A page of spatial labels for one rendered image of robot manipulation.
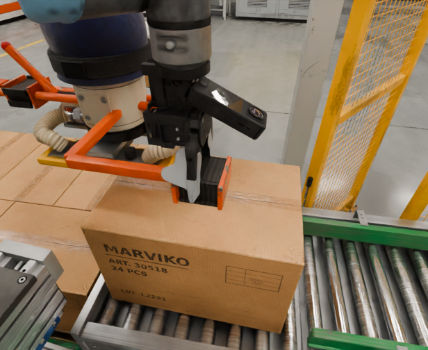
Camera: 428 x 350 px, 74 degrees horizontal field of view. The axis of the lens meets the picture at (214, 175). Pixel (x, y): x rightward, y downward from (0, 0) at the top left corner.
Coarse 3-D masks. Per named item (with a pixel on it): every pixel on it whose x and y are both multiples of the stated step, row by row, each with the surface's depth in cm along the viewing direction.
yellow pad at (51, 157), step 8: (72, 144) 76; (48, 152) 75; (56, 152) 74; (64, 152) 74; (120, 152) 74; (128, 152) 70; (136, 152) 74; (40, 160) 73; (48, 160) 72; (56, 160) 72; (64, 160) 72; (128, 160) 71; (136, 160) 71; (160, 160) 72; (168, 160) 72; (128, 176) 70
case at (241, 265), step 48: (144, 192) 89; (240, 192) 89; (288, 192) 89; (96, 240) 81; (144, 240) 76; (192, 240) 75; (240, 240) 75; (288, 240) 75; (144, 288) 94; (192, 288) 87; (240, 288) 82; (288, 288) 77
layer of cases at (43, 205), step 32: (0, 160) 169; (32, 160) 169; (0, 192) 148; (32, 192) 148; (64, 192) 148; (96, 192) 148; (0, 224) 131; (32, 224) 131; (64, 224) 131; (64, 256) 118; (64, 288) 107; (64, 320) 125
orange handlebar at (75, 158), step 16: (0, 80) 80; (0, 96) 79; (48, 96) 74; (64, 96) 73; (112, 112) 66; (96, 128) 60; (80, 144) 55; (80, 160) 52; (96, 160) 51; (112, 160) 51; (144, 176) 50; (160, 176) 49
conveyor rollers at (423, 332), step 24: (312, 240) 125; (312, 264) 115; (336, 264) 115; (360, 264) 116; (312, 288) 107; (336, 288) 107; (360, 288) 107; (384, 288) 107; (408, 288) 107; (288, 312) 100; (312, 312) 100; (336, 312) 100; (360, 312) 101; (384, 312) 102; (408, 312) 103; (240, 336) 95; (264, 336) 94; (288, 336) 94
